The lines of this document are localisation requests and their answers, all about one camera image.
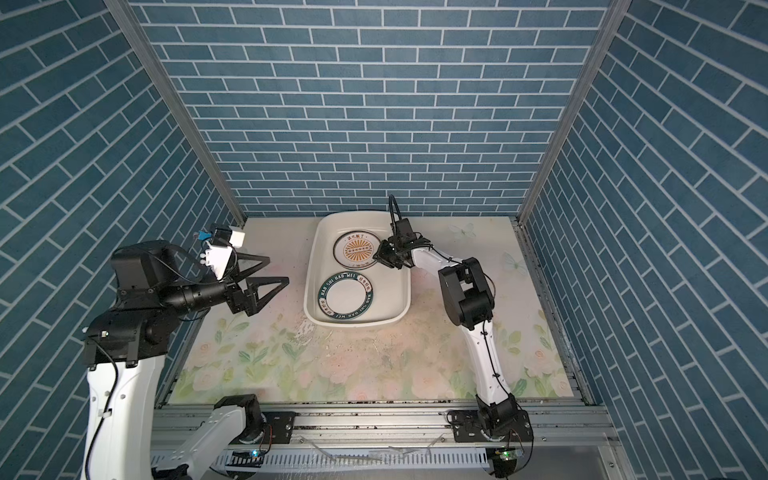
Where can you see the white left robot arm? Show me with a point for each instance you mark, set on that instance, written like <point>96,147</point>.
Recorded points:
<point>125,350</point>

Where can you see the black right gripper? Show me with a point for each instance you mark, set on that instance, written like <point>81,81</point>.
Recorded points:
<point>382,254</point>

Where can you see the aluminium corner frame right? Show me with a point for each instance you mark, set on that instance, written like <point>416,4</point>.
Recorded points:
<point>596,55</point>

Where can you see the aluminium corner frame left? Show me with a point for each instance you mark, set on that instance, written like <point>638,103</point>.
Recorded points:
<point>129,25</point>

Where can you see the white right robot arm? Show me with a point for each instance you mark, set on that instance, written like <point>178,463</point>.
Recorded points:
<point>469,303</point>

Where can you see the aluminium corner frame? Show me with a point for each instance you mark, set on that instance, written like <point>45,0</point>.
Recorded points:
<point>129,25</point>
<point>596,55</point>

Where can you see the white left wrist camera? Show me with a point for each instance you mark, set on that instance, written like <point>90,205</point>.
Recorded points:
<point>220,244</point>

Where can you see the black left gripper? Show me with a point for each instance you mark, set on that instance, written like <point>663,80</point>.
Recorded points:
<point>246,302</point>

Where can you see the orange sunburst plate front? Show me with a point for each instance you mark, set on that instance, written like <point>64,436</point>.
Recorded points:
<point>355,250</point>

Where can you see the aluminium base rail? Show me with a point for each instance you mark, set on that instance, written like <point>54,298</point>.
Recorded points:
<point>557,439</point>

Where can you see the green rim plate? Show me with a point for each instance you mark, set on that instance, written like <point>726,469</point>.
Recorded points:
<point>345,295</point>

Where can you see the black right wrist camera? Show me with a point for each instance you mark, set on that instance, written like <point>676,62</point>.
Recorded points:
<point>402,231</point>

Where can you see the white plastic bin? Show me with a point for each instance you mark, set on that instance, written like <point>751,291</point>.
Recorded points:
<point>392,287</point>

